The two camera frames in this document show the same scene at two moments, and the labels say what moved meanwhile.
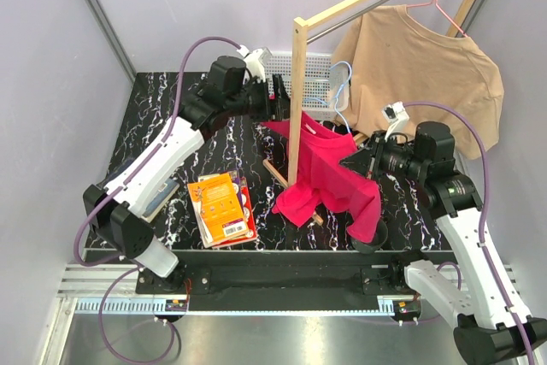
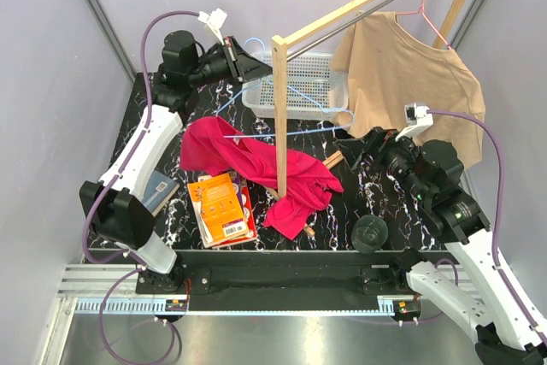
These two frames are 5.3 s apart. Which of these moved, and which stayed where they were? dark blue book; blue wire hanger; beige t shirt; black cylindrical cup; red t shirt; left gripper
Moved: blue wire hanger; red t shirt; beige t shirt; left gripper
Stayed: dark blue book; black cylindrical cup
